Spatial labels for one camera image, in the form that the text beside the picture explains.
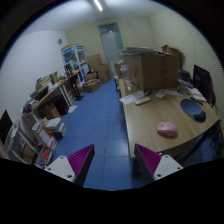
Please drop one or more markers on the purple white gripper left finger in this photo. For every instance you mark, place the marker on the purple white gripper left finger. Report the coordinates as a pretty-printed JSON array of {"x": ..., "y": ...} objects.
[{"x": 73, "y": 168}]

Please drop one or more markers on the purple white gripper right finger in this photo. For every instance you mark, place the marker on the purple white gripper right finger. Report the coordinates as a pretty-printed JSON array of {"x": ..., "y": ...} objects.
[{"x": 154, "y": 166}]

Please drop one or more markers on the dark blue mouse pad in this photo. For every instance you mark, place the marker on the dark blue mouse pad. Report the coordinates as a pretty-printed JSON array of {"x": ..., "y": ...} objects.
[{"x": 193, "y": 109}]

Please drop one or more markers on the black computer monitor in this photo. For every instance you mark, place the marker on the black computer monitor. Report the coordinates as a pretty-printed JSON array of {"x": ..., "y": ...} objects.
[{"x": 202, "y": 81}]

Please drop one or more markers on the stack of books boxes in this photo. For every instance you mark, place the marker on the stack of books boxes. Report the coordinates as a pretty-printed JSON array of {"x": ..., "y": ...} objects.
[{"x": 54, "y": 127}]

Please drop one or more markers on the white remote control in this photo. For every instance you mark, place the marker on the white remote control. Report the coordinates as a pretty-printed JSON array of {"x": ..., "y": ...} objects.
[{"x": 142, "y": 100}]

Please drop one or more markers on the wooden shelf desk left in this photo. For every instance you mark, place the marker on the wooden shelf desk left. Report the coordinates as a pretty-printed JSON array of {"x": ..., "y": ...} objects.
[{"x": 54, "y": 104}]

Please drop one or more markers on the white paper sheet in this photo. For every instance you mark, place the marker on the white paper sheet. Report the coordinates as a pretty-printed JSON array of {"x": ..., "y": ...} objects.
[{"x": 132, "y": 97}]

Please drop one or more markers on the white calculator remote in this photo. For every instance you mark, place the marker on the white calculator remote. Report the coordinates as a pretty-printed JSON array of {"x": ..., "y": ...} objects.
[{"x": 161, "y": 94}]

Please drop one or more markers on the black monitor at left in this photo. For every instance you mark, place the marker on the black monitor at left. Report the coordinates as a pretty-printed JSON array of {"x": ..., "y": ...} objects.
[{"x": 5, "y": 125}]

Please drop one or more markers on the cardboard box on floor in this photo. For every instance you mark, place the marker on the cardboard box on floor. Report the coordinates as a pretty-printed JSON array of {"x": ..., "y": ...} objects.
[{"x": 91, "y": 86}]

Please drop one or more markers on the large cardboard box on table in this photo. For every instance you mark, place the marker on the large cardboard box on table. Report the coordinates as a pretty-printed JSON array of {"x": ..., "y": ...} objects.
[{"x": 153, "y": 71}]

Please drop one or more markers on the clear plastic jar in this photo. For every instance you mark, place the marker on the clear plastic jar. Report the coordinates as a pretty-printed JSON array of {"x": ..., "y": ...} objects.
[{"x": 126, "y": 75}]

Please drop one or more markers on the stacked cardboard boxes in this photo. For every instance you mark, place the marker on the stacked cardboard boxes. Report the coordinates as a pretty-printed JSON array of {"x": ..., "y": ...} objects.
[{"x": 95, "y": 63}]

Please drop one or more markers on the blue white display cabinet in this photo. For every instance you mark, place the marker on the blue white display cabinet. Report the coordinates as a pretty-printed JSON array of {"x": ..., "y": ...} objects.
[{"x": 75, "y": 56}]

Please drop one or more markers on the small cardboard box behind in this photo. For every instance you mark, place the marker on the small cardboard box behind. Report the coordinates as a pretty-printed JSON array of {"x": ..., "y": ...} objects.
[{"x": 171, "y": 50}]

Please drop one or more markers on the grey door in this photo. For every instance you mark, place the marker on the grey door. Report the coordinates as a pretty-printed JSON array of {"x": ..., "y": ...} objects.
[{"x": 111, "y": 41}]

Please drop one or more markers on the ceiling light tube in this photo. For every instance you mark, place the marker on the ceiling light tube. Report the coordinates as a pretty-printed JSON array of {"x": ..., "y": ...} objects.
[{"x": 98, "y": 5}]

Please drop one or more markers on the round wall clock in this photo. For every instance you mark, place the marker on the round wall clock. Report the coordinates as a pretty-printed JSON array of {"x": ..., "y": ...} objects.
[{"x": 60, "y": 41}]

